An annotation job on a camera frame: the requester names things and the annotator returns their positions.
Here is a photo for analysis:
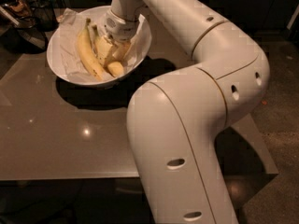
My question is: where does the dark kitchen appliance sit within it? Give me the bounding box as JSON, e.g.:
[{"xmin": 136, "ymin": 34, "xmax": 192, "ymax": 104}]
[{"xmin": 0, "ymin": 0, "xmax": 48, "ymax": 53}]

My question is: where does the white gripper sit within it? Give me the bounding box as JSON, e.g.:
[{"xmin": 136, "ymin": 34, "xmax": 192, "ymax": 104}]
[{"xmin": 96, "ymin": 9, "xmax": 139, "ymax": 66}]

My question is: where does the white bowl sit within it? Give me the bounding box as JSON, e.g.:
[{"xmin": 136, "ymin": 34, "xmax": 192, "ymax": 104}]
[{"xmin": 46, "ymin": 5, "xmax": 153, "ymax": 89}]

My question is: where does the yellow banana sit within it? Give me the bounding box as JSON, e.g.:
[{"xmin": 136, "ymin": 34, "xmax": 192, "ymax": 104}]
[
  {"xmin": 92, "ymin": 24, "xmax": 124, "ymax": 77},
  {"xmin": 76, "ymin": 18, "xmax": 106, "ymax": 81}
]

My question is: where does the white crumpled paper liner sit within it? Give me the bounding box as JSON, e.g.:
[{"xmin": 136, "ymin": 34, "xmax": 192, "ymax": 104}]
[{"xmin": 56, "ymin": 7, "xmax": 148, "ymax": 83}]

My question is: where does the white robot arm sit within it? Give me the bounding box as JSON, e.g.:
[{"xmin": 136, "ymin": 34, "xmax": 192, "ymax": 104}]
[{"xmin": 105, "ymin": 0, "xmax": 270, "ymax": 224}]

